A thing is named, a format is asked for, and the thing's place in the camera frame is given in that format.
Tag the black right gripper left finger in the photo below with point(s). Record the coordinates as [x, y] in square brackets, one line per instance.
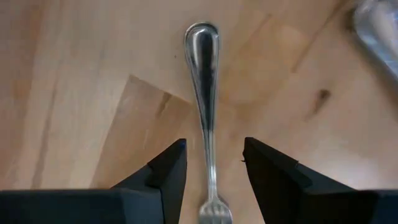
[168, 174]

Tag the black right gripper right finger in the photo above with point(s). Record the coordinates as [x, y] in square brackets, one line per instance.
[273, 186]

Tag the silver fork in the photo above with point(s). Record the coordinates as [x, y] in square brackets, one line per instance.
[203, 62]
[379, 31]

